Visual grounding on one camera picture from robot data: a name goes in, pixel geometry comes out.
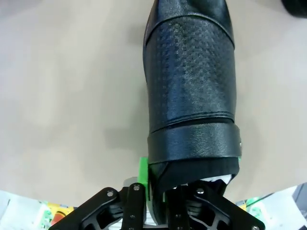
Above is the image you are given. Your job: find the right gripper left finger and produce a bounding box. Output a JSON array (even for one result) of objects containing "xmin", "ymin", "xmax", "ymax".
[{"xmin": 50, "ymin": 157, "xmax": 151, "ymax": 230}]

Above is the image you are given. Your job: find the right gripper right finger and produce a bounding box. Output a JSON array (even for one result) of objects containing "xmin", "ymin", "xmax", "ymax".
[{"xmin": 164, "ymin": 181, "xmax": 266, "ymax": 230}]

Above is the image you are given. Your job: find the black leather strap shoe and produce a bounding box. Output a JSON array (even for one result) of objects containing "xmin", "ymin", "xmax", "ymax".
[
  {"xmin": 281, "ymin": 0, "xmax": 307, "ymax": 18},
  {"xmin": 142, "ymin": 0, "xmax": 243, "ymax": 223}
]

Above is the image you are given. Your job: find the yellow emergency stop box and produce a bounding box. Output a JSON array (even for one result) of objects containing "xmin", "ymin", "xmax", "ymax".
[{"xmin": 47, "ymin": 202, "xmax": 75, "ymax": 226}]

